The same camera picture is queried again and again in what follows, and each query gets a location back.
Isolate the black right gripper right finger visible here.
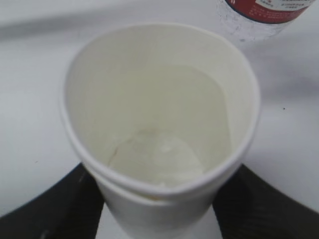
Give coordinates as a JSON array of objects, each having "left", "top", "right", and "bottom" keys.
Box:
[{"left": 212, "top": 165, "right": 319, "bottom": 239}]

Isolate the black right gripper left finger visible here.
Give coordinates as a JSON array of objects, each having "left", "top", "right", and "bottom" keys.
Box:
[{"left": 0, "top": 164, "right": 104, "bottom": 239}]

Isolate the white paper cup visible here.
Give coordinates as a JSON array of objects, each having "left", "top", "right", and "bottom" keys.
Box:
[{"left": 59, "top": 23, "right": 261, "bottom": 239}]

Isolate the clear plastic water bottle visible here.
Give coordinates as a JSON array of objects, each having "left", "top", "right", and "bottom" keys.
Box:
[{"left": 216, "top": 0, "right": 314, "bottom": 41}]

